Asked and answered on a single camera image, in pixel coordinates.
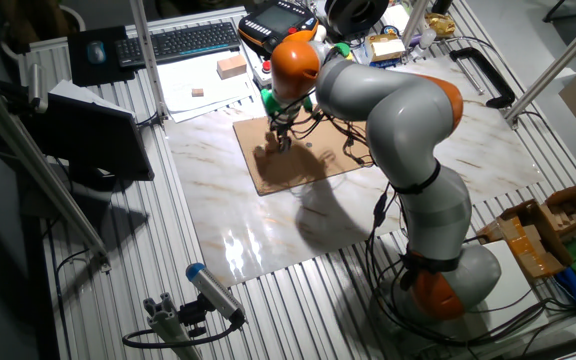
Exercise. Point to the white paper sheet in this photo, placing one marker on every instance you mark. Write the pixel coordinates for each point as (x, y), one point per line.
(78, 95)

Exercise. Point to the white marble pattern mat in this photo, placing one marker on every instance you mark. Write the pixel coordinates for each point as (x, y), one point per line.
(268, 225)

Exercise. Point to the printed paper stack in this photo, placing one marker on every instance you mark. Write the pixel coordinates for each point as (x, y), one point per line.
(193, 75)

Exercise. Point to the white box red emergency button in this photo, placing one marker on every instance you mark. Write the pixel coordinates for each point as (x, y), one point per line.
(264, 72)

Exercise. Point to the white carton box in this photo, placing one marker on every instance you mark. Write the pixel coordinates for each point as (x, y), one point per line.
(397, 17)

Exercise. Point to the black keyboard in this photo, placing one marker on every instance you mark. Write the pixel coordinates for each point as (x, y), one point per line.
(178, 42)

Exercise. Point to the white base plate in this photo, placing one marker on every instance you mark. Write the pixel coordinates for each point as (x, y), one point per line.
(518, 285)

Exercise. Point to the silver camera blue cap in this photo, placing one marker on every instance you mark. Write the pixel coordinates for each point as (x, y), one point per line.
(215, 292)

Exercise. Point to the yellow box green mushroom button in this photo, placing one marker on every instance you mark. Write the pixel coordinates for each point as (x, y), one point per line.
(342, 49)

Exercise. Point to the flattened taped cardboard pieces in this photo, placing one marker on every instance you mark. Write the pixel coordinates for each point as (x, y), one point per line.
(528, 250)

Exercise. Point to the grey computer mouse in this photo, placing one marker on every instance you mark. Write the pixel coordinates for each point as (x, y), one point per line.
(96, 52)

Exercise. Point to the black monitor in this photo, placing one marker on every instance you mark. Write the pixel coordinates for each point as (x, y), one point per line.
(93, 140)

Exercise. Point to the open cardboard box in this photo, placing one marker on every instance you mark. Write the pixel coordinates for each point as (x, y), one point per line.
(568, 205)

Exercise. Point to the large wooden block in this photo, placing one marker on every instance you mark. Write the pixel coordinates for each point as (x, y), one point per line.
(231, 66)

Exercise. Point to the slanted aluminium frame beam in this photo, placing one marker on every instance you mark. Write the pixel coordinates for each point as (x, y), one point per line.
(33, 165)

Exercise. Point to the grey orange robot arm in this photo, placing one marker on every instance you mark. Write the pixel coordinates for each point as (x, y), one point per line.
(398, 115)

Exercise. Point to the brown cardboard sheet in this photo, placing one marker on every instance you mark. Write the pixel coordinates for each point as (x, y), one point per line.
(263, 175)

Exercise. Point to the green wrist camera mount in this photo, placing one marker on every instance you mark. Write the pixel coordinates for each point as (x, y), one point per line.
(268, 101)

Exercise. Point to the black mouse pad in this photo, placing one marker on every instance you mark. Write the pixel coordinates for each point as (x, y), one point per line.
(83, 72)

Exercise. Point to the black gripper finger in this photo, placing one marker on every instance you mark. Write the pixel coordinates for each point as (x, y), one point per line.
(274, 139)
(285, 144)

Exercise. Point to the black round spool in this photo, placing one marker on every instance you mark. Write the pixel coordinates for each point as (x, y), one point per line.
(358, 15)

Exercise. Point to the slanted silver pole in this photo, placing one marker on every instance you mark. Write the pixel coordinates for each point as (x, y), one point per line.
(558, 65)

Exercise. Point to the silver upright pole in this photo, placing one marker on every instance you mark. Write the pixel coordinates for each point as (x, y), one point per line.
(415, 20)

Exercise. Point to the black orange teach pendant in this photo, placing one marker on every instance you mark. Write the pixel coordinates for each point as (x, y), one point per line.
(270, 22)

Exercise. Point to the small tan cardboard box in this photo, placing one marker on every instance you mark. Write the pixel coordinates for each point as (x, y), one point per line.
(385, 47)

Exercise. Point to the gold foil bag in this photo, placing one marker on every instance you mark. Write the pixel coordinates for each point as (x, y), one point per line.
(440, 25)

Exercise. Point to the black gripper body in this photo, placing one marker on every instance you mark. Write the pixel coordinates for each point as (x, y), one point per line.
(282, 126)

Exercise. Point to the short aluminium profile stand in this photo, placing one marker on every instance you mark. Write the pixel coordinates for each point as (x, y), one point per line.
(168, 325)

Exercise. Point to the upright aluminium profile post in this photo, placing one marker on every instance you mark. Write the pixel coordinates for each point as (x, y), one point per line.
(148, 60)

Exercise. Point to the small white bottle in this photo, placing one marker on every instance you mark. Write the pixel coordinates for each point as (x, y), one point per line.
(426, 38)

